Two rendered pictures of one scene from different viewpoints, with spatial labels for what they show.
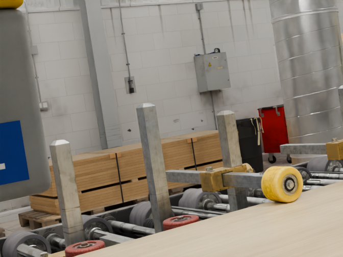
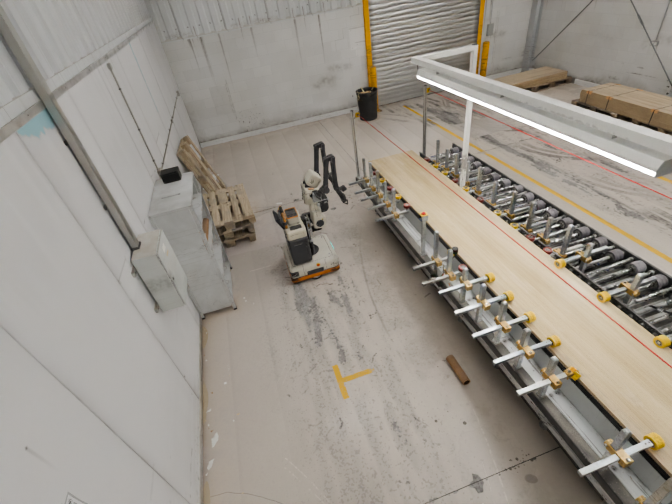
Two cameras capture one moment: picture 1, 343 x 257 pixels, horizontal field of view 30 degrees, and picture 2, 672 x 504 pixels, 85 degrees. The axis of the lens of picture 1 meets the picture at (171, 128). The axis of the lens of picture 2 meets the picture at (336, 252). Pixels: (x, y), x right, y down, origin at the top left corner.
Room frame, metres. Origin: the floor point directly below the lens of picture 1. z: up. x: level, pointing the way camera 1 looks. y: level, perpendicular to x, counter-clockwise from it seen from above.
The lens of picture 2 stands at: (0.42, -3.05, 3.27)
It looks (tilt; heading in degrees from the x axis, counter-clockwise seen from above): 38 degrees down; 110
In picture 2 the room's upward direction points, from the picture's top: 10 degrees counter-clockwise
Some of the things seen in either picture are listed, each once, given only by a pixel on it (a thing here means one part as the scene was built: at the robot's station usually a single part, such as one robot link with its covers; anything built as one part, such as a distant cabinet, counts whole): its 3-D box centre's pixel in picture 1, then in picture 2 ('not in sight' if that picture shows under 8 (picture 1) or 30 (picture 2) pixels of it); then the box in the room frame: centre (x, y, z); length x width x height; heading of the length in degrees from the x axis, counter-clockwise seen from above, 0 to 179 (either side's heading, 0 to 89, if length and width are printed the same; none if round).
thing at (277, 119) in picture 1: (289, 131); not in sight; (9.05, -1.65, 0.41); 0.76 x 0.48 x 0.81; 128
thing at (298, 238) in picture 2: not in sight; (297, 233); (-1.40, 0.51, 0.59); 0.55 x 0.34 x 0.83; 121
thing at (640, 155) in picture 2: not in sight; (501, 103); (0.77, -0.16, 2.34); 2.40 x 0.12 x 0.08; 121
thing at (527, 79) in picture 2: not in sight; (518, 81); (2.12, 8.05, 0.23); 2.41 x 0.77 x 0.17; 33
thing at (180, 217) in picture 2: not in sight; (197, 246); (-2.47, -0.10, 0.78); 0.90 x 0.45 x 1.55; 121
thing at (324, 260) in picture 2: not in sight; (310, 257); (-1.32, 0.56, 0.16); 0.67 x 0.64 x 0.25; 31
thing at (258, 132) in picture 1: (243, 146); not in sight; (8.47, -0.90, 0.36); 0.58 x 0.56 x 0.72; 31
